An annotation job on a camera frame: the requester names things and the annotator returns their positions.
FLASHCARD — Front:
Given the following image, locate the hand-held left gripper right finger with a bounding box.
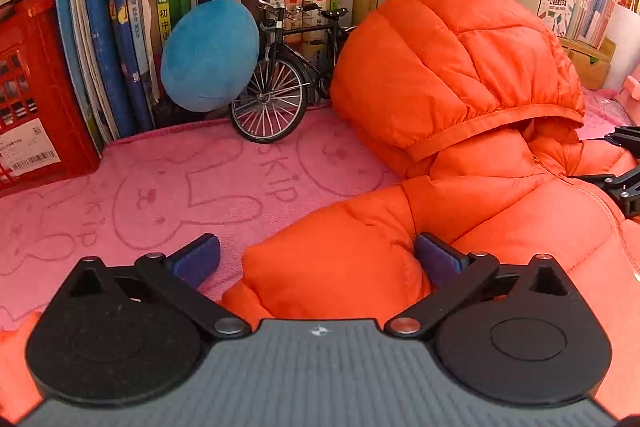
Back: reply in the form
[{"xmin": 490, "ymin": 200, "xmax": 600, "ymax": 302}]
[{"xmin": 384, "ymin": 232, "xmax": 576, "ymax": 342}]

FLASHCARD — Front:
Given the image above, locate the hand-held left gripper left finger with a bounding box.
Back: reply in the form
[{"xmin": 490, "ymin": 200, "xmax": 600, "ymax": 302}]
[{"xmin": 66, "ymin": 233, "xmax": 251, "ymax": 341}]

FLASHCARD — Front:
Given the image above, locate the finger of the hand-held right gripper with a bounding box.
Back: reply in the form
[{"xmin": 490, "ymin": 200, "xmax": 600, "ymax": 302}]
[
  {"xmin": 572, "ymin": 166, "xmax": 640, "ymax": 220},
  {"xmin": 604, "ymin": 125, "xmax": 640, "ymax": 146}
]

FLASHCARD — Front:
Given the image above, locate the orange puffer jacket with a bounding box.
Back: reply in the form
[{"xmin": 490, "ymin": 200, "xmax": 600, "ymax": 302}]
[{"xmin": 0, "ymin": 0, "xmax": 640, "ymax": 425}]

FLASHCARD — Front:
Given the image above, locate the pink house-shaped box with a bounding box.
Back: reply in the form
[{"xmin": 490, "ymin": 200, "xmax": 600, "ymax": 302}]
[{"xmin": 614, "ymin": 74, "xmax": 640, "ymax": 112}]

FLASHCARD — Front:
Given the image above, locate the wooden drawer organizer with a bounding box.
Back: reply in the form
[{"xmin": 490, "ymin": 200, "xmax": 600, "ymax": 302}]
[{"xmin": 559, "ymin": 36, "xmax": 617, "ymax": 90}]

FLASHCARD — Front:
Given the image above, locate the pink rabbit-print blanket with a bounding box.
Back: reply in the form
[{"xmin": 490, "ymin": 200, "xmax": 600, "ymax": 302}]
[{"xmin": 0, "ymin": 88, "xmax": 633, "ymax": 333}]

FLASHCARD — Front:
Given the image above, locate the white board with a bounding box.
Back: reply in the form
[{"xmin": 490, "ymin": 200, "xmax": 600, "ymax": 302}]
[{"xmin": 602, "ymin": 4, "xmax": 640, "ymax": 90}]

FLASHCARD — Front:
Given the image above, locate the blue round plush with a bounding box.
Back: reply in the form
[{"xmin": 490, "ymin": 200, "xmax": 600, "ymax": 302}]
[{"xmin": 161, "ymin": 0, "xmax": 261, "ymax": 112}]

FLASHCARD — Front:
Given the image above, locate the black miniature bicycle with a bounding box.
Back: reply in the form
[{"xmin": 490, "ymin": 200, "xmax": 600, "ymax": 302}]
[{"xmin": 229, "ymin": 0, "xmax": 358, "ymax": 144}]

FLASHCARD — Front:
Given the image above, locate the row of tall books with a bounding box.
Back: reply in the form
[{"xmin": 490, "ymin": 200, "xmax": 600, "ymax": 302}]
[{"xmin": 52, "ymin": 0, "xmax": 506, "ymax": 145}]

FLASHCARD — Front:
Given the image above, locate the large red plastic basket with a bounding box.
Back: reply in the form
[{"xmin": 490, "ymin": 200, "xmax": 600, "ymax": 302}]
[{"xmin": 0, "ymin": 0, "xmax": 101, "ymax": 198}]

